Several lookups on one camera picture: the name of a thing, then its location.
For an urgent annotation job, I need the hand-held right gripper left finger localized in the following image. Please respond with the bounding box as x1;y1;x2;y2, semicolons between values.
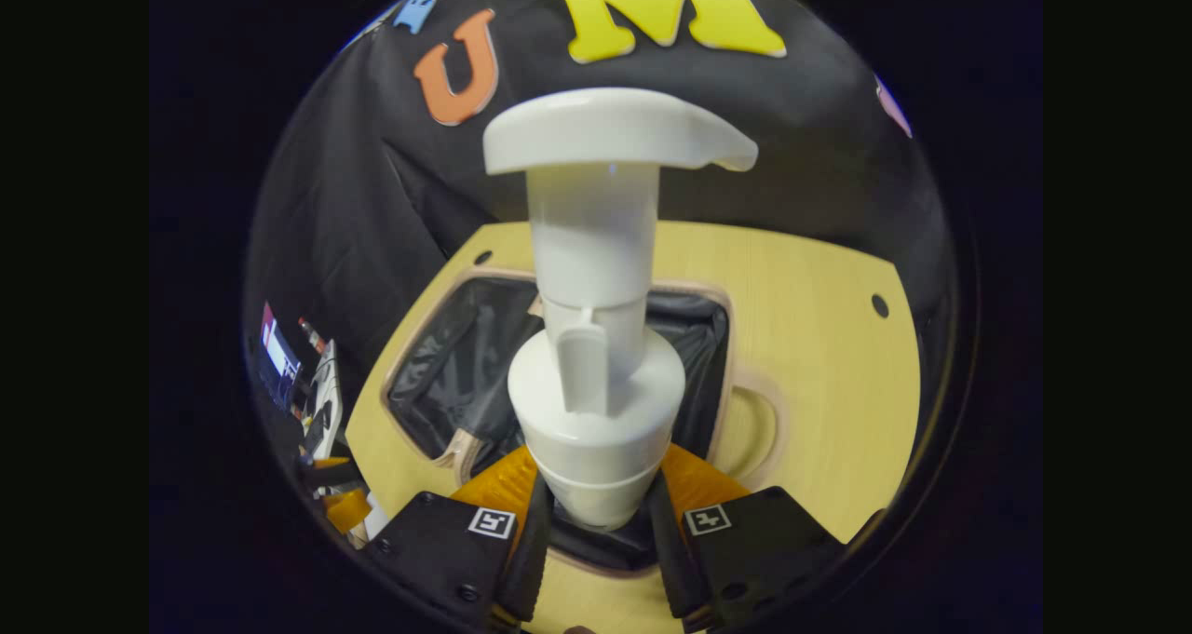
361;444;557;631

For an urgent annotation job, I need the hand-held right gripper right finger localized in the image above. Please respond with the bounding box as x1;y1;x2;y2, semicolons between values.
645;442;850;631

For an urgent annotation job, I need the white pump bottle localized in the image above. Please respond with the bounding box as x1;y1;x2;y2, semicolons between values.
482;88;760;531

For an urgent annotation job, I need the white plastic device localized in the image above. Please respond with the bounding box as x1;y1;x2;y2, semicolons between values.
305;339;345;460

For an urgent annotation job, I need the computer screen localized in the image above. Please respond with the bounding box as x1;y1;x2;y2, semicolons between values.
259;301;303;410

